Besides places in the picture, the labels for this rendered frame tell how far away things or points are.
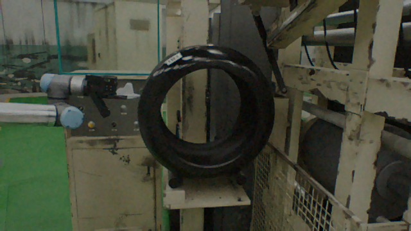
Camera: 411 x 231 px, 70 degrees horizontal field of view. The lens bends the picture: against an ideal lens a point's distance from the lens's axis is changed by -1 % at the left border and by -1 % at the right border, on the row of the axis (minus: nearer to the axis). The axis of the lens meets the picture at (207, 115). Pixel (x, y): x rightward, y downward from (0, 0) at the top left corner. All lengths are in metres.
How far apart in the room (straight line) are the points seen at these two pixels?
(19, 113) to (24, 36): 9.18
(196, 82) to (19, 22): 9.01
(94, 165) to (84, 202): 0.25
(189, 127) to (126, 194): 0.66
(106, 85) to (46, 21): 9.10
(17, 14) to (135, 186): 8.76
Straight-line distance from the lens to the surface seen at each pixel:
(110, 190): 1.95
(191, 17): 1.48
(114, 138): 1.84
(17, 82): 10.23
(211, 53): 1.11
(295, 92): 1.58
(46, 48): 10.17
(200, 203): 1.28
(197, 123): 1.53
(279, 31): 1.33
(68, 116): 1.11
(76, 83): 1.22
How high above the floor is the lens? 1.44
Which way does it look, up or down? 13 degrees down
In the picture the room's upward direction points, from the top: 1 degrees clockwise
